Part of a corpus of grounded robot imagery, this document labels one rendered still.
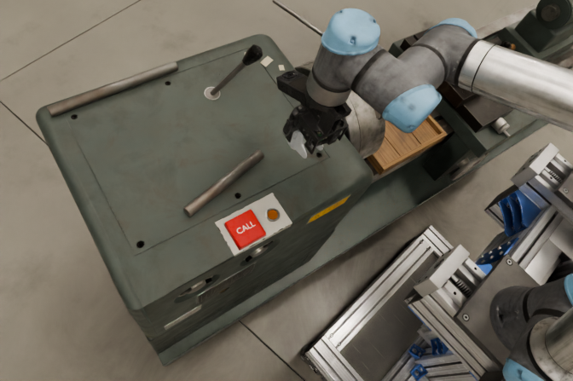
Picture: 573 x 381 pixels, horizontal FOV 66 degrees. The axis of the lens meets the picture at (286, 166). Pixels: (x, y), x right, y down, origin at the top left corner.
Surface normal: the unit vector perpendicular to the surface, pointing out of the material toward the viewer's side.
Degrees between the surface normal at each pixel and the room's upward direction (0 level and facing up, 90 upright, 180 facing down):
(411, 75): 4
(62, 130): 0
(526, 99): 86
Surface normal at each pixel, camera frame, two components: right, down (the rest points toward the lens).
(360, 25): 0.18, -0.47
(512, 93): -0.68, 0.53
